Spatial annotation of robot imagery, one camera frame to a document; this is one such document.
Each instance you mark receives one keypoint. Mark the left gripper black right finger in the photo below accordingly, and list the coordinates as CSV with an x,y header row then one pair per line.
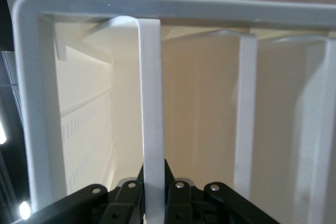
x,y
223,200

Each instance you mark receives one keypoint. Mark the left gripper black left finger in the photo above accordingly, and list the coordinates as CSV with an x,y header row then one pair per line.
x,y
78,203

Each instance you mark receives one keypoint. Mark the white drawer cabinet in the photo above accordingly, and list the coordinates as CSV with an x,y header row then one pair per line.
x,y
34,77

